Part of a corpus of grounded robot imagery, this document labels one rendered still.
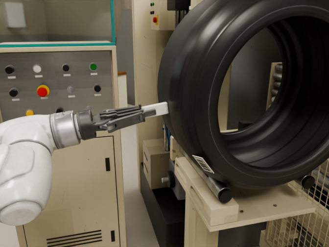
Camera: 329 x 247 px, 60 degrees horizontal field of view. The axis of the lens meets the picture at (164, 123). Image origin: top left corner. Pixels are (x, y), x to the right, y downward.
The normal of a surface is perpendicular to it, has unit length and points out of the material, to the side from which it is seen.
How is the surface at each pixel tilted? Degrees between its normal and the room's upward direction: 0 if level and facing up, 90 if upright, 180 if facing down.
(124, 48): 75
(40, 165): 49
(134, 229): 0
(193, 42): 61
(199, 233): 90
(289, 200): 0
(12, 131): 29
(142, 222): 0
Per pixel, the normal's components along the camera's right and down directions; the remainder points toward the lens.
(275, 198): 0.00, -0.94
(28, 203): 0.69, -0.14
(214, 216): 0.25, 0.32
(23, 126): 0.00, -0.74
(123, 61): -0.68, -0.01
